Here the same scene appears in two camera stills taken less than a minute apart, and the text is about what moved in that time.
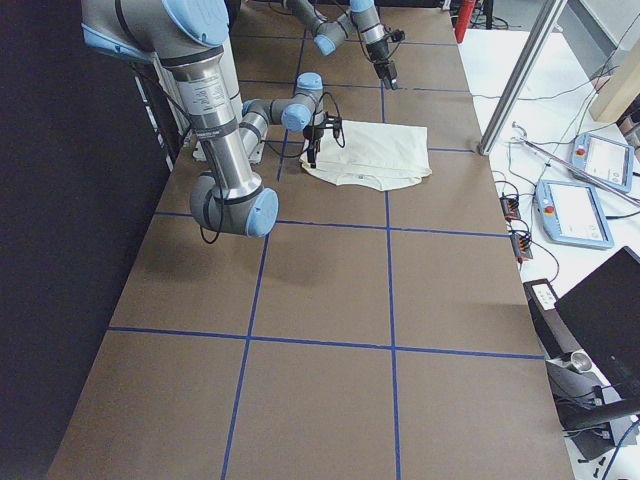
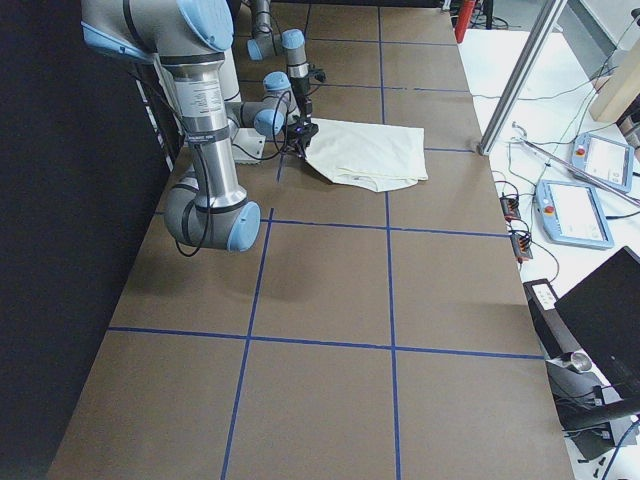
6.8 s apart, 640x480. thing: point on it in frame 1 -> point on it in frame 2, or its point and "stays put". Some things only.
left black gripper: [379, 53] -> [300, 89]
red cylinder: [463, 18] stays put
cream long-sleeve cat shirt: [380, 156] stays put
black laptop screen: [602, 314] stays put
